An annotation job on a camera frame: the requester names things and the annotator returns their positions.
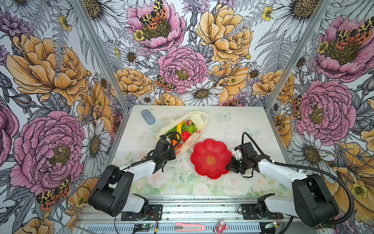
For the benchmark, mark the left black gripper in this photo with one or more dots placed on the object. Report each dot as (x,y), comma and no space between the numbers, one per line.
(172,156)

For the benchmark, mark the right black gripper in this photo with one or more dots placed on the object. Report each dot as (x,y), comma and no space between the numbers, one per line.
(231,166)

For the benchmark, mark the red flower-shaped plate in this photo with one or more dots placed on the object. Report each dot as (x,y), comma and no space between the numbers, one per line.
(210,158)

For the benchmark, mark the cream printed plastic bag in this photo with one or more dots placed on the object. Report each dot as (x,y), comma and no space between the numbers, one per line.
(198,118)

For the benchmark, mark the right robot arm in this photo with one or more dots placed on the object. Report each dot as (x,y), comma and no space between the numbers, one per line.
(311,201)

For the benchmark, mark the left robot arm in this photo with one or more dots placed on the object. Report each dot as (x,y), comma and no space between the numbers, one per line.
(111,194)

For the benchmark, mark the fake red apple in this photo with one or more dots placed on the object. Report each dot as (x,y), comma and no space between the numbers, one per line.
(185,136)

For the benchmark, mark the fake yellow banana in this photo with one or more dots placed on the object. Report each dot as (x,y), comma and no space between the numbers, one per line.
(179,127)

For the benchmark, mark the blue-grey eraser block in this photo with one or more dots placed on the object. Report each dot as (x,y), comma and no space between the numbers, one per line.
(148,117)

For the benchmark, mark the green circuit board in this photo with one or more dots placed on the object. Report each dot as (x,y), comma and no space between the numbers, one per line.
(142,228)

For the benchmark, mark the small pink figurine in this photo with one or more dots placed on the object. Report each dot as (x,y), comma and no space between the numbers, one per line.
(220,227)

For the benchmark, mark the pink utility knife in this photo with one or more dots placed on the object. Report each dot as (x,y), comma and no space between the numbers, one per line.
(189,227)

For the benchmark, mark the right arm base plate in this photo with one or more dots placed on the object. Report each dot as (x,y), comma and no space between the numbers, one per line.
(250,212)

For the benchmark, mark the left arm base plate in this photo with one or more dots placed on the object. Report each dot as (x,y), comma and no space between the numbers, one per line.
(150,213)

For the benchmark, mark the aluminium frame rail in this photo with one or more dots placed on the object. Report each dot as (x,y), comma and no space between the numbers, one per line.
(205,211)

